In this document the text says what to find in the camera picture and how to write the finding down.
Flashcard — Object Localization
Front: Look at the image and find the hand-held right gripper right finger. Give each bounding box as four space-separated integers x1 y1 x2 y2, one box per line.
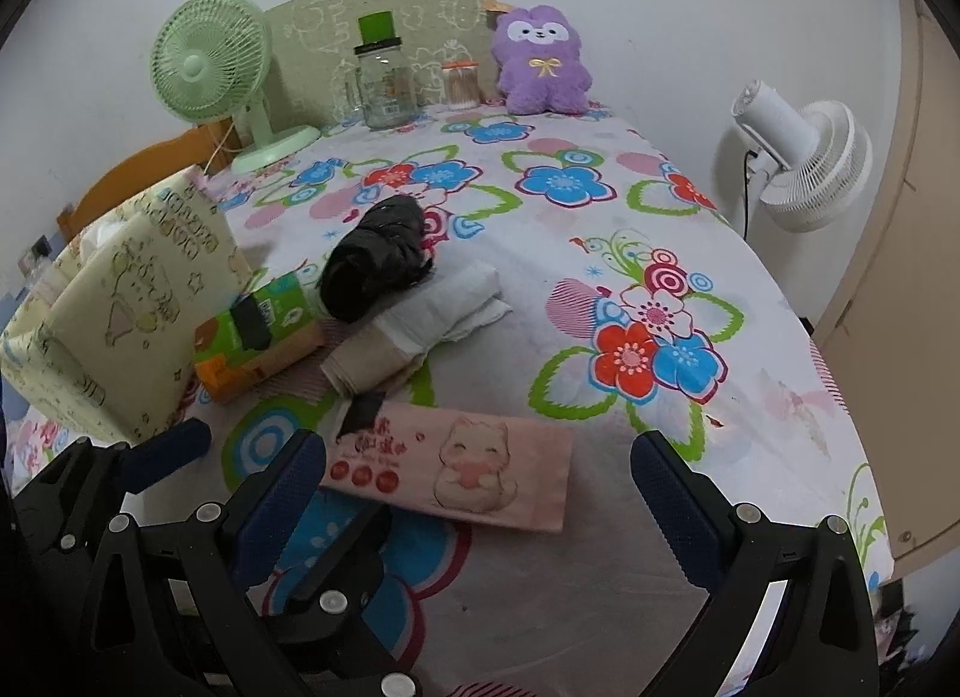
630 431 878 697

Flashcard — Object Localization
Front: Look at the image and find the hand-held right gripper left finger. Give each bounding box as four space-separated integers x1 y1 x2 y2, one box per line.
88 429 329 697

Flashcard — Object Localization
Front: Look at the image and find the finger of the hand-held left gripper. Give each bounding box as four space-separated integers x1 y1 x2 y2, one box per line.
259 502 422 697
45 418 213 518

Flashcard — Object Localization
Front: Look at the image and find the yellow printed fabric storage box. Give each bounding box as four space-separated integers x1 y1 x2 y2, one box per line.
0 167 254 447

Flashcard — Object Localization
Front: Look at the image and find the green tissue pack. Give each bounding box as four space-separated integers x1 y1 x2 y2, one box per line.
193 272 328 407

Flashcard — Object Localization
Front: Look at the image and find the pink cat print tissue pack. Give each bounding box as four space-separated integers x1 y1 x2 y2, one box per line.
318 399 576 535

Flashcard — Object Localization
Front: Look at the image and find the beige cloth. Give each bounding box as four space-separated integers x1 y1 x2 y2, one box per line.
320 328 430 399

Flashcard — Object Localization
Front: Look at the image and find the black plastic bag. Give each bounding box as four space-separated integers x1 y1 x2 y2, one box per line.
319 194 437 325

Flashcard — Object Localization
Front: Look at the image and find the white towel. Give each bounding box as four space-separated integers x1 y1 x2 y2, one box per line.
373 260 515 362

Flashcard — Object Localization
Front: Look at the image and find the floral tablecloth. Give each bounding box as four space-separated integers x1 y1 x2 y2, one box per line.
0 97 890 697

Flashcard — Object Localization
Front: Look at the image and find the beige door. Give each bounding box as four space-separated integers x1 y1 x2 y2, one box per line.
814 0 960 563

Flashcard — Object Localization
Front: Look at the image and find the white standing fan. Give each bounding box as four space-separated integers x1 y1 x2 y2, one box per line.
729 78 875 241

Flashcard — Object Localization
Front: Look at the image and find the green desk fan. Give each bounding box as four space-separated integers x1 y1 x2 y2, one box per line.
152 0 322 175

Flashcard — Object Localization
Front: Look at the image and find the glass jar with green lid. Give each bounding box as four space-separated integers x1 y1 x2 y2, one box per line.
352 12 418 130

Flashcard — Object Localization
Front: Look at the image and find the small jar with orange lid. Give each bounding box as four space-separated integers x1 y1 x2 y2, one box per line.
442 58 481 113

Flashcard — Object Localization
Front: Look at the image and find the purple plush toy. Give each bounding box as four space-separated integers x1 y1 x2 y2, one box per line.
486 0 593 117

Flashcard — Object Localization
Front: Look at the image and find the green patterned board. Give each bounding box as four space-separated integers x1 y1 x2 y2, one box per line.
262 0 499 132

